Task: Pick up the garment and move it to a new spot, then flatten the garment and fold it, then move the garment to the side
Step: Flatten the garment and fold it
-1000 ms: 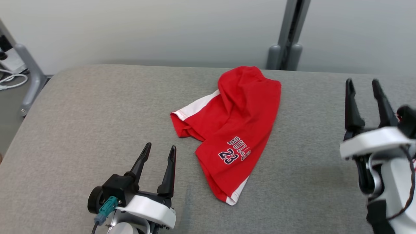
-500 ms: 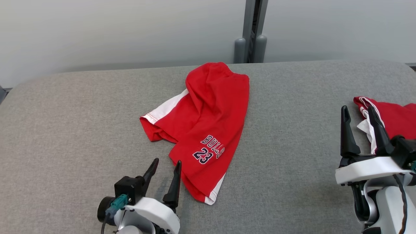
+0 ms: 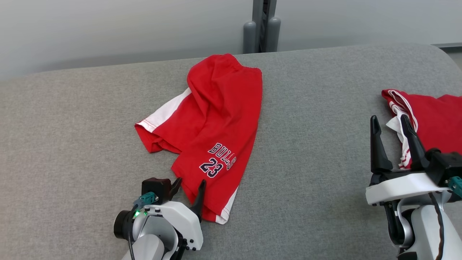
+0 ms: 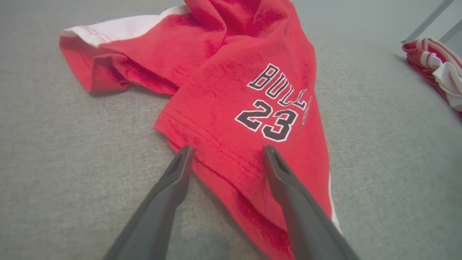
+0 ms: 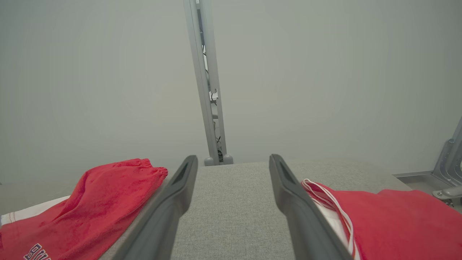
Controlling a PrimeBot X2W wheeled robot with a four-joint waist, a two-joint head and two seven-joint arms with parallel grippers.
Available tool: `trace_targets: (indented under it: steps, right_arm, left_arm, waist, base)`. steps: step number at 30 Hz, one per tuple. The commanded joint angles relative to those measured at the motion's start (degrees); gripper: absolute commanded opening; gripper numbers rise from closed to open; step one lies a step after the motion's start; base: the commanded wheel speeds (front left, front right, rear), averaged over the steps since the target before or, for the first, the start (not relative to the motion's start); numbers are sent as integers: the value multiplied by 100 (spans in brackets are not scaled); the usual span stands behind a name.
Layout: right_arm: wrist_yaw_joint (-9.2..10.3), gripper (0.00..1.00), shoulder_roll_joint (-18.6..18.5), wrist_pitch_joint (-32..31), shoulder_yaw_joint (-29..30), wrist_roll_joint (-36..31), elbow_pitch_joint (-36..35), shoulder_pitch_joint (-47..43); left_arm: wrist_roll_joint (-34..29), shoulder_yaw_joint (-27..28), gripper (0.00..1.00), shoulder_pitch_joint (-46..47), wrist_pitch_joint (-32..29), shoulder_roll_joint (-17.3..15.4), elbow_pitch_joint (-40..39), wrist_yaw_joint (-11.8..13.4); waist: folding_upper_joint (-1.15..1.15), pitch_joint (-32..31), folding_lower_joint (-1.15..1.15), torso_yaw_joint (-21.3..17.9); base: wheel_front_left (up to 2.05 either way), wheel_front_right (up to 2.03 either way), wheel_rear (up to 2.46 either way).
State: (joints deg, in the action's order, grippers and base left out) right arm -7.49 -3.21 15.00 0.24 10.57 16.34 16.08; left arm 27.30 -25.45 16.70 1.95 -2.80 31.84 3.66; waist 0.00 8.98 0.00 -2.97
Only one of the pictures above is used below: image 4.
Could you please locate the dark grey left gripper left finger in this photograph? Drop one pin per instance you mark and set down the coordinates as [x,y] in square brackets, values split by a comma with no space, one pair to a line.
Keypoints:
[158,220]

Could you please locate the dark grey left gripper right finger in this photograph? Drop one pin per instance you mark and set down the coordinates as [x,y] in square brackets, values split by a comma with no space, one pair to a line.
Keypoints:
[306,224]

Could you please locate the red Bulls jersey white sleeves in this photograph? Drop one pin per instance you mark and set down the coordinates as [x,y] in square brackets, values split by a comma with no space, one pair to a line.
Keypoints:
[418,57]

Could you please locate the grey metal rail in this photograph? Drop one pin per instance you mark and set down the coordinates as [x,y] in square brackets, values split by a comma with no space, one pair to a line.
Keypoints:
[427,21]

